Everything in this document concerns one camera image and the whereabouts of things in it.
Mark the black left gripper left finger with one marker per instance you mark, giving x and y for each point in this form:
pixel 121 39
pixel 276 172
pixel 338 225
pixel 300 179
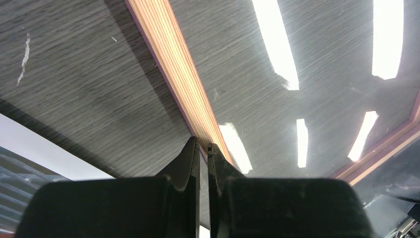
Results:
pixel 163 206

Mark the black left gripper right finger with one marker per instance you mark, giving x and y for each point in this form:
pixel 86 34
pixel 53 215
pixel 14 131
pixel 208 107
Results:
pixel 242 207

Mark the pink wooden picture frame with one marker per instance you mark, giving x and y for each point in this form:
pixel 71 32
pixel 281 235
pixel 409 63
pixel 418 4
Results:
pixel 158 23

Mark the cat and books photo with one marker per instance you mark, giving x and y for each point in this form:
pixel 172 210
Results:
pixel 27 162

